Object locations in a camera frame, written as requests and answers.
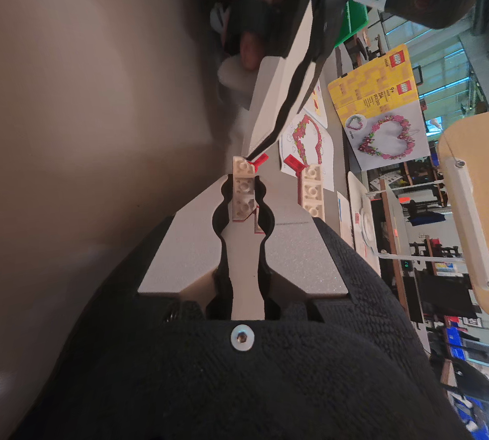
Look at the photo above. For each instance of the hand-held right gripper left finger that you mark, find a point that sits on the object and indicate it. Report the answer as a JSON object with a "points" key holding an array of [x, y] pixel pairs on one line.
{"points": [[179, 253]]}

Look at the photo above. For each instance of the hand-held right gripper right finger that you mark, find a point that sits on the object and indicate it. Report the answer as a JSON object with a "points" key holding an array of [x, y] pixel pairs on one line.
{"points": [[305, 256]]}

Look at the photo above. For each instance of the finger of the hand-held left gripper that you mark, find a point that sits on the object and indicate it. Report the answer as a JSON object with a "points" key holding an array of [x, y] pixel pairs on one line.
{"points": [[271, 92], [319, 68]]}

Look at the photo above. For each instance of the green plastic bin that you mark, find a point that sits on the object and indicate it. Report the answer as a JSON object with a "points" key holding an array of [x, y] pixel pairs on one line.
{"points": [[351, 24]]}

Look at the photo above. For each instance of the small red lego piece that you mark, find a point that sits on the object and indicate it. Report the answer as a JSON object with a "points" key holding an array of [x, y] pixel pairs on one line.
{"points": [[260, 159]]}

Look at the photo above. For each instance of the red and white lego assembly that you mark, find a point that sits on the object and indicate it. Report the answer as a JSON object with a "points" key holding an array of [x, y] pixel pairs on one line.
{"points": [[242, 188]]}

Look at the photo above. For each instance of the yellow lego set box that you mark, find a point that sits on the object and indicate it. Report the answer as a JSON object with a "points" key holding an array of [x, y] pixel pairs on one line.
{"points": [[366, 88]]}

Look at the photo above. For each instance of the lego instruction booklet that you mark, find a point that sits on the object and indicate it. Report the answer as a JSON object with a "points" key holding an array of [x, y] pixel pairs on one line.
{"points": [[309, 142]]}

